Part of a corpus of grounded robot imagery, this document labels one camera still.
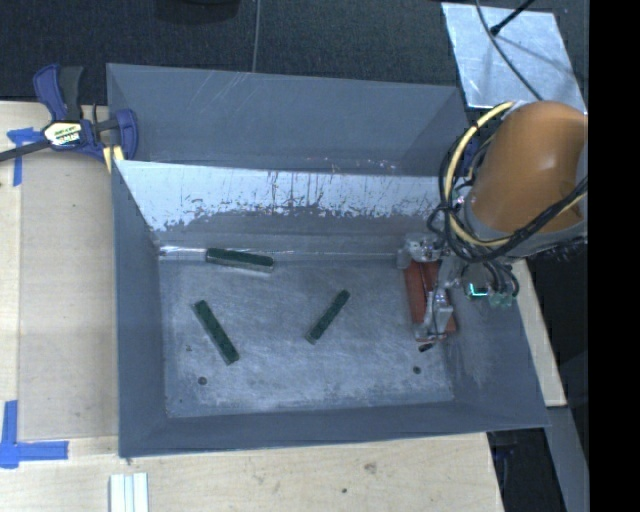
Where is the dark green flat block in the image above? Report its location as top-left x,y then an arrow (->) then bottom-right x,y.
304,289 -> 352,346
191,299 -> 241,367
204,246 -> 276,274

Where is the red-brown flat block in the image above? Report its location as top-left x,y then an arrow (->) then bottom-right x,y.
403,259 -> 458,337

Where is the grey metal bin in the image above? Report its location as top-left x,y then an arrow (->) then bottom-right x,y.
105,62 -> 552,459

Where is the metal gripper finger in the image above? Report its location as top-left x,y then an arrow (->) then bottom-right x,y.
432,293 -> 455,335
413,299 -> 433,343

